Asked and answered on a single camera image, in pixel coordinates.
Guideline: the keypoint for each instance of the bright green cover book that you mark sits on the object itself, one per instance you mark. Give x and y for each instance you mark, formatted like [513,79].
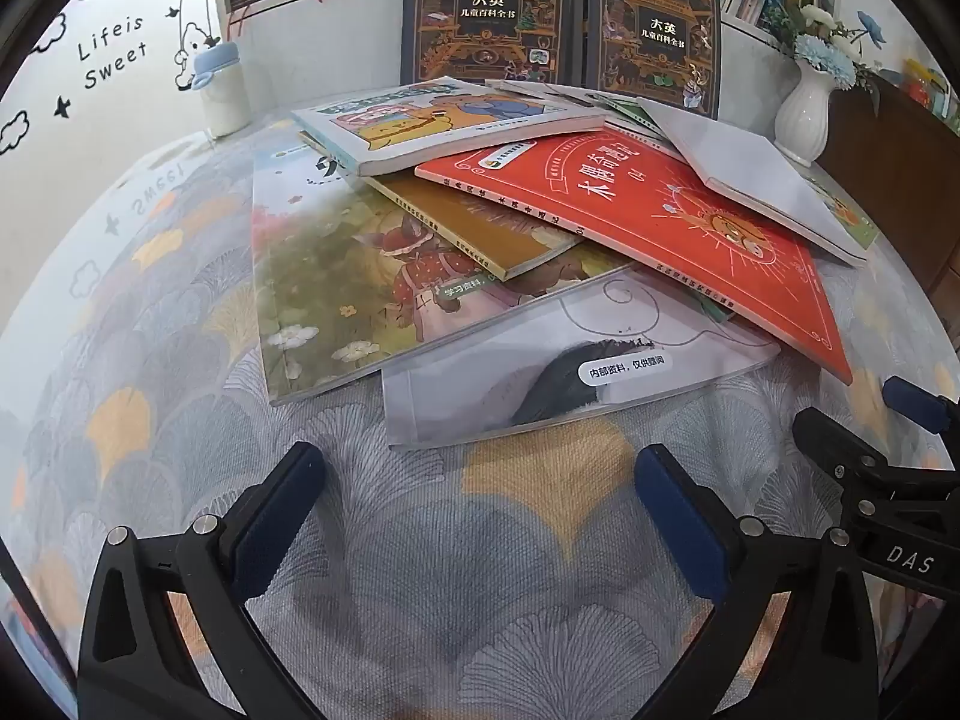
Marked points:
[844,214]

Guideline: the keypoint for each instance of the mustard yellow book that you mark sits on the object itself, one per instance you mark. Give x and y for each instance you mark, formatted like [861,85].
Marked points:
[465,225]

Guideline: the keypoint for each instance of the dark ornate encyclopedia book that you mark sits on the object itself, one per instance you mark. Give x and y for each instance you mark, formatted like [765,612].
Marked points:
[652,30]
[487,7]

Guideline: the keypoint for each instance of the colourful toys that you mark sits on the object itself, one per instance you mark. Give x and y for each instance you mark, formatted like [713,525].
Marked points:
[930,90]

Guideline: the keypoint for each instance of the plain white cover book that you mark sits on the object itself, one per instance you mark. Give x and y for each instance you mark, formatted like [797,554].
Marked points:
[742,157]

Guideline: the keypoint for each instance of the white ribbed vase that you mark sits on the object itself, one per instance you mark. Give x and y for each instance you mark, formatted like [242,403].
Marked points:
[802,120]

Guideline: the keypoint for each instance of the white bookshelf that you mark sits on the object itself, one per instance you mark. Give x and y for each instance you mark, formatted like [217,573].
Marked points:
[330,37]

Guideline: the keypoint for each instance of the white book grey drawing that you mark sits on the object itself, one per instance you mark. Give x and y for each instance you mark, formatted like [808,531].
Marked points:
[480,390]

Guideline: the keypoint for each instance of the ginkgo patterned tablecloth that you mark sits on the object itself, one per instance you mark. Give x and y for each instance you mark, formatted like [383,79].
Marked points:
[480,525]

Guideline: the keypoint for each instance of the bear cover book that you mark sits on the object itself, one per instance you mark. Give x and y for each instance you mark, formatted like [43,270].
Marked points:
[420,124]

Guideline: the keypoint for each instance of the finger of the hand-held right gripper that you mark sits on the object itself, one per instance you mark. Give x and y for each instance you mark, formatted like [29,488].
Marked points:
[825,439]
[911,399]

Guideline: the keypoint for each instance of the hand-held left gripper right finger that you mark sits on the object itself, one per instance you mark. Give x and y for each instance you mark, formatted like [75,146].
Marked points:
[679,525]

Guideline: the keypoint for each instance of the meadow rabbit picture book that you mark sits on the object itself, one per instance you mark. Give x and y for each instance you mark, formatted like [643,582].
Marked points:
[330,292]

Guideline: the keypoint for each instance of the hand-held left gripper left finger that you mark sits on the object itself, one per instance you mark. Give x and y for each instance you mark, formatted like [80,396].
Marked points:
[281,510]

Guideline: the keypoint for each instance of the white bottle blue lid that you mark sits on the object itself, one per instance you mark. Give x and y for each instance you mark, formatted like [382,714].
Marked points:
[223,101]

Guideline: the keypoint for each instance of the red lion cover book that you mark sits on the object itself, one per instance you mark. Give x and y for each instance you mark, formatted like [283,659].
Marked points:
[675,225]

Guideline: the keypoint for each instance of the dark wooden cabinet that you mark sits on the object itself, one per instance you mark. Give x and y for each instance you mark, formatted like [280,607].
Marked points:
[885,165]

